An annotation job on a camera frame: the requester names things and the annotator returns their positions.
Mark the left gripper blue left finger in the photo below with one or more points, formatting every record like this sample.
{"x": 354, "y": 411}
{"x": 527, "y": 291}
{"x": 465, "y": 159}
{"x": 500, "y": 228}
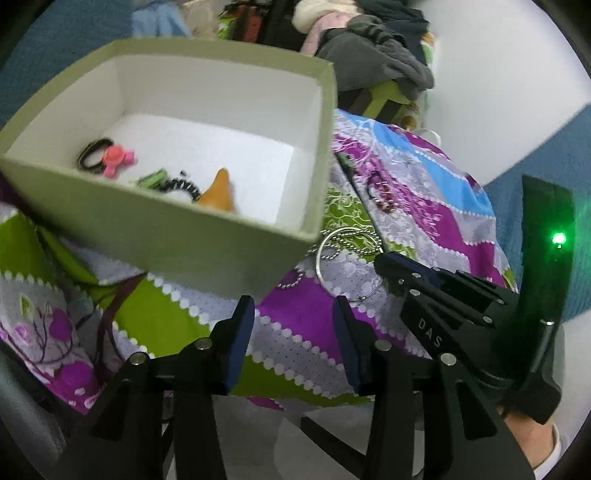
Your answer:
{"x": 235, "y": 341}

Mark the cream fluffy garment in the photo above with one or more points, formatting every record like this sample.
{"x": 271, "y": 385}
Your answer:
{"x": 313, "y": 17}

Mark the green plastic stool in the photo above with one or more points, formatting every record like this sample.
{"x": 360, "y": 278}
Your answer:
{"x": 384, "y": 103}

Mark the blue quilted cushion right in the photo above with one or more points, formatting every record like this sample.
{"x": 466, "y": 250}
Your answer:
{"x": 542, "y": 205}

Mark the colourful striped floral cloth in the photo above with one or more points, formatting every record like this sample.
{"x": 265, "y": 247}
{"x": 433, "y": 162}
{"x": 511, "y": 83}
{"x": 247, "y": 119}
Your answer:
{"x": 73, "y": 316}

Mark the blue quilted cushion left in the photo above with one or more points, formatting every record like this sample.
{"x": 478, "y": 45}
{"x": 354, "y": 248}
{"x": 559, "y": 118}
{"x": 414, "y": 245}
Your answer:
{"x": 64, "y": 33}

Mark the light blue bedding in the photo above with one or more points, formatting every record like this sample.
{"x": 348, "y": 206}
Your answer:
{"x": 157, "y": 18}

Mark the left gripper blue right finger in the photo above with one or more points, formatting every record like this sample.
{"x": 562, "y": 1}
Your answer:
{"x": 357, "y": 343}

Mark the dark blue garment pile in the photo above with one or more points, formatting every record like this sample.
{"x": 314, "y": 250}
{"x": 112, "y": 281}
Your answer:
{"x": 408, "y": 23}

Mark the black hair stick green flower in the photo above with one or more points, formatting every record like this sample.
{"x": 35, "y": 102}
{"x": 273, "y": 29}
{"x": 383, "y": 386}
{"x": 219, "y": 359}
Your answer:
{"x": 347, "y": 165}

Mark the grey fleece garment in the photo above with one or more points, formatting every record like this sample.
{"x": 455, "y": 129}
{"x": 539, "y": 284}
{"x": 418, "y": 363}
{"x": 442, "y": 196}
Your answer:
{"x": 366, "y": 54}

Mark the blue quilted cushion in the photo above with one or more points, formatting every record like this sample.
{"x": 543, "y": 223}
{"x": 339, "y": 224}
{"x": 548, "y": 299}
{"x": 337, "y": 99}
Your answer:
{"x": 542, "y": 205}
{"x": 64, "y": 33}

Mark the green cardboard box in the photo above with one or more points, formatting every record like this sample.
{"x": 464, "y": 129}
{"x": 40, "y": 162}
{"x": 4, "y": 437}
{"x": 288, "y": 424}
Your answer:
{"x": 243, "y": 131}

